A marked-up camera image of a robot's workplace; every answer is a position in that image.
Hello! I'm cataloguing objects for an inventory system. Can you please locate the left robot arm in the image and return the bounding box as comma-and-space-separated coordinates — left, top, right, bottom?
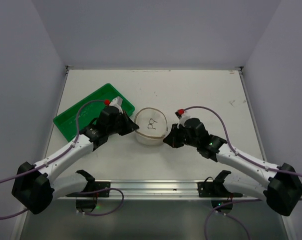
11, 106, 139, 215

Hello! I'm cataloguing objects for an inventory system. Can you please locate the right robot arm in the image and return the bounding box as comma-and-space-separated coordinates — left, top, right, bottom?
163, 118, 302, 216

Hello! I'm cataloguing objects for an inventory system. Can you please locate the green plastic tray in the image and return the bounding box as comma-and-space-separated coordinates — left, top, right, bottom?
53, 83, 135, 142

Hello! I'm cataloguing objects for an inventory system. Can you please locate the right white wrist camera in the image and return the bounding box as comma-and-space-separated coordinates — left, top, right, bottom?
175, 109, 191, 128

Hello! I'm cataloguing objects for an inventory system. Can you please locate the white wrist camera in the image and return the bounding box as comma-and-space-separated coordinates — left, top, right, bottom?
104, 96, 123, 113
175, 109, 191, 128

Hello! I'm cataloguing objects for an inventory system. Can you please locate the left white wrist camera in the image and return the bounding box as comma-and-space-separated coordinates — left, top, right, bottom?
104, 96, 123, 113

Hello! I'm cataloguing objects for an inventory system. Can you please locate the aluminium front rail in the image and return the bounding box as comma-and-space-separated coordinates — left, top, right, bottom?
58, 180, 244, 201

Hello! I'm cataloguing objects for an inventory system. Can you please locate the right black base bracket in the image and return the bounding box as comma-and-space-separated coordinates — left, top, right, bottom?
197, 176, 243, 198

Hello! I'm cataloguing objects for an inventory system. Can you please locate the black base bracket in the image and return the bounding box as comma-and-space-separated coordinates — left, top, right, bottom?
197, 176, 243, 198
67, 181, 111, 198

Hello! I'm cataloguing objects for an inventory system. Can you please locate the left black base bracket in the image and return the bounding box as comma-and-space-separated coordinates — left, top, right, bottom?
67, 181, 111, 198

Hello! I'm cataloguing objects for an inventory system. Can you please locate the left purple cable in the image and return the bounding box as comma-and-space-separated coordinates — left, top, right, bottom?
0, 99, 109, 221

